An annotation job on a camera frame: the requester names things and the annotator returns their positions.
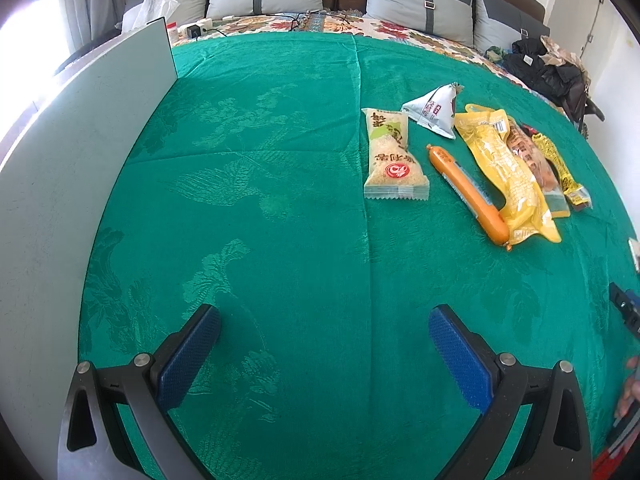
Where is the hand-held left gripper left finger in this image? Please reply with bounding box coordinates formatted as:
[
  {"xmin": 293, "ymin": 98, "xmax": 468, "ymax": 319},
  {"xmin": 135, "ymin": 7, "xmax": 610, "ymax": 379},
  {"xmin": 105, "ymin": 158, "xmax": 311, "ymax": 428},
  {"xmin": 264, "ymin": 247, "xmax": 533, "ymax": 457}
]
[{"xmin": 57, "ymin": 304, "xmax": 222, "ymax": 480}]

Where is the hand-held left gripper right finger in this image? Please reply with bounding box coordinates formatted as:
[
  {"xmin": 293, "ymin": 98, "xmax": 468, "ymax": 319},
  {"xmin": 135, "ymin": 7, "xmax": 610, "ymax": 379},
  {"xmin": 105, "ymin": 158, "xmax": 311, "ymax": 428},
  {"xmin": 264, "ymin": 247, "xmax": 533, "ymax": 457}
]
[{"xmin": 428, "ymin": 304, "xmax": 593, "ymax": 480}]

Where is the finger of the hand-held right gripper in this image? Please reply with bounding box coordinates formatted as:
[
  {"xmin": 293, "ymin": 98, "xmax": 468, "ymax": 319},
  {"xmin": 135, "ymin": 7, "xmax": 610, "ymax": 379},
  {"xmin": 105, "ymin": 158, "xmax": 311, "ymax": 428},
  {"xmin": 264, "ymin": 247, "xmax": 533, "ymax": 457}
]
[{"xmin": 609, "ymin": 282, "xmax": 640, "ymax": 336}]

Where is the narrow yellow black packet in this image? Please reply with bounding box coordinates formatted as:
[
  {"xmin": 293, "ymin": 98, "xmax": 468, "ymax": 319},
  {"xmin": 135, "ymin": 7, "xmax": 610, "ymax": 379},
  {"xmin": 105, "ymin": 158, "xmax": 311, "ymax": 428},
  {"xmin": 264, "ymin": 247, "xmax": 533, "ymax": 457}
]
[{"xmin": 520, "ymin": 122, "xmax": 593, "ymax": 211}]

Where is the orange sausage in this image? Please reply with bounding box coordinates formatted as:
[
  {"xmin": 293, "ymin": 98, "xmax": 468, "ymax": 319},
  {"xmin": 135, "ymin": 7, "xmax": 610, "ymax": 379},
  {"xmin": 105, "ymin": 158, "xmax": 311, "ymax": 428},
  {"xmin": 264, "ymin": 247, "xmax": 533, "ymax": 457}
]
[{"xmin": 426, "ymin": 144, "xmax": 513, "ymax": 251}]

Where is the clear packet of round nuts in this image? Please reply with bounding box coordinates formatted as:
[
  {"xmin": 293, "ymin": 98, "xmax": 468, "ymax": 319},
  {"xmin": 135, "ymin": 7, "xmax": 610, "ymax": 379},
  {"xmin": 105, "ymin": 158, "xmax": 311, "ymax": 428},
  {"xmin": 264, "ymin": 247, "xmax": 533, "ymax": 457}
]
[{"xmin": 505, "ymin": 115, "xmax": 571, "ymax": 218}]

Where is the yellow snack packet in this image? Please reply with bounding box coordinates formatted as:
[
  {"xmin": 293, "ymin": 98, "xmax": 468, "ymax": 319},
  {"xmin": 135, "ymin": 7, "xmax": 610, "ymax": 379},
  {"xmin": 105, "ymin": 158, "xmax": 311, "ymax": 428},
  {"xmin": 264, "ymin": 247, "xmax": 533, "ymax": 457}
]
[{"xmin": 452, "ymin": 103, "xmax": 562, "ymax": 245}]

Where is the white cardboard box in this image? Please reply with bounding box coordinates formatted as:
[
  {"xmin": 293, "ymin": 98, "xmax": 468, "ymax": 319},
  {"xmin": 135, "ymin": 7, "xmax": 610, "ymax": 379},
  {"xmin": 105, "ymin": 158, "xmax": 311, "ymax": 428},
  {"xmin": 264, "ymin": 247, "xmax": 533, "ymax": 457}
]
[{"xmin": 0, "ymin": 16, "xmax": 178, "ymax": 456}]

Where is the beige rice cracker packet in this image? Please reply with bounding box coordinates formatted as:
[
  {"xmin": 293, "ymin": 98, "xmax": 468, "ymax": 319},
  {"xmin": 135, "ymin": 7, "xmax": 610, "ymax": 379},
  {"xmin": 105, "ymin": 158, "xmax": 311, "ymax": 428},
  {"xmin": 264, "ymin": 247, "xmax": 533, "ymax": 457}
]
[{"xmin": 361, "ymin": 107, "xmax": 431, "ymax": 201}]

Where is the white triangular snack packet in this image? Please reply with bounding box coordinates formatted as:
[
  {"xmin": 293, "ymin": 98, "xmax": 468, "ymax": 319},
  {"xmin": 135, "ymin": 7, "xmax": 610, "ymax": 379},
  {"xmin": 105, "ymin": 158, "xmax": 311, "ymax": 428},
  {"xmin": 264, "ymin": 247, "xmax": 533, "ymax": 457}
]
[{"xmin": 401, "ymin": 83, "xmax": 463, "ymax": 141}]

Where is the person's right hand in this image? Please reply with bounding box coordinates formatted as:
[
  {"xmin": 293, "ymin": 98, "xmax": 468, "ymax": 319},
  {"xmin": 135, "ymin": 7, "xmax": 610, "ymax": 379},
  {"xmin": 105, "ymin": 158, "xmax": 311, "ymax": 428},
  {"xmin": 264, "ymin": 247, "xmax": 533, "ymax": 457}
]
[{"xmin": 614, "ymin": 357, "xmax": 640, "ymax": 421}]

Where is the green blanket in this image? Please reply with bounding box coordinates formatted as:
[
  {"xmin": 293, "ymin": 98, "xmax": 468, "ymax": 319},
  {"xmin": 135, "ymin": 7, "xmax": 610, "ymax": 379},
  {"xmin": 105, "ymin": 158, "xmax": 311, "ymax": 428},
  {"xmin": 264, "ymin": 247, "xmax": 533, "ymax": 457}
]
[{"xmin": 77, "ymin": 30, "xmax": 640, "ymax": 480}]

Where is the black jacket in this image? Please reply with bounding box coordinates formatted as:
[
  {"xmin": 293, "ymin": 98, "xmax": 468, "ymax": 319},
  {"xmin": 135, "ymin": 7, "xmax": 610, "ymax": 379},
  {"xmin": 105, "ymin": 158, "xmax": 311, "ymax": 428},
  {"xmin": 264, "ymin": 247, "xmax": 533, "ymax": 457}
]
[{"xmin": 500, "ymin": 37, "xmax": 606, "ymax": 121}]

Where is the beige patterned cloth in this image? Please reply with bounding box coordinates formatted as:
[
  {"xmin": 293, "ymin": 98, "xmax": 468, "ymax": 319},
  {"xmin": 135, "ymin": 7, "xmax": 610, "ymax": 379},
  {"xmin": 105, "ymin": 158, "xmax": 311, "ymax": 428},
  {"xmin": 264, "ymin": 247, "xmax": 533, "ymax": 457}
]
[{"xmin": 540, "ymin": 35, "xmax": 583, "ymax": 68}]

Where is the white power strip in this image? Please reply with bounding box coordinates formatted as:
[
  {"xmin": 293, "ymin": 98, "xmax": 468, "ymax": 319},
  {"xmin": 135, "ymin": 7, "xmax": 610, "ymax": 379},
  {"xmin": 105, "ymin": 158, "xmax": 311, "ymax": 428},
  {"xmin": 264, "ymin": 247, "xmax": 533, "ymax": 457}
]
[{"xmin": 179, "ymin": 17, "xmax": 213, "ymax": 38}]

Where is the floral bed sheet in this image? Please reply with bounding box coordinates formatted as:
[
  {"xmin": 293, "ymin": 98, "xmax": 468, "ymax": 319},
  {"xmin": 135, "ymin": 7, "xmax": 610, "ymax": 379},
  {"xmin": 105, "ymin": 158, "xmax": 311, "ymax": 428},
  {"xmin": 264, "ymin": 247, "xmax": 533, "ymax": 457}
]
[{"xmin": 170, "ymin": 10, "xmax": 551, "ymax": 106}]

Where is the clear plastic bag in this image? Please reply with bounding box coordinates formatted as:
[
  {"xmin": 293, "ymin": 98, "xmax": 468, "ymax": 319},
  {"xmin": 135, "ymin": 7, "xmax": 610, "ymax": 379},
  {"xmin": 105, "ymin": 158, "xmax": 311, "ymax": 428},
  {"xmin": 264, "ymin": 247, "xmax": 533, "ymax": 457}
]
[{"xmin": 131, "ymin": 0, "xmax": 180, "ymax": 28}]

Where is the grey curtain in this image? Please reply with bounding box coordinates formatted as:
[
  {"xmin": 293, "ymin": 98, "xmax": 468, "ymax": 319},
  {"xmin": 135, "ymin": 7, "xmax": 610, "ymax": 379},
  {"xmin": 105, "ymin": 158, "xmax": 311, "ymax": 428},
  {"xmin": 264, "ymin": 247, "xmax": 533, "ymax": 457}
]
[{"xmin": 57, "ymin": 0, "xmax": 128, "ymax": 61}]

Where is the black cable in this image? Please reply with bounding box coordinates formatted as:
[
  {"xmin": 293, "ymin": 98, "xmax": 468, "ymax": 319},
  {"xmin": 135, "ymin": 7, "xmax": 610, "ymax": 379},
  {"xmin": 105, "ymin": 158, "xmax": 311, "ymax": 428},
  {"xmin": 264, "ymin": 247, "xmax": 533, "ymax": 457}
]
[{"xmin": 200, "ymin": 10, "xmax": 361, "ymax": 36}]

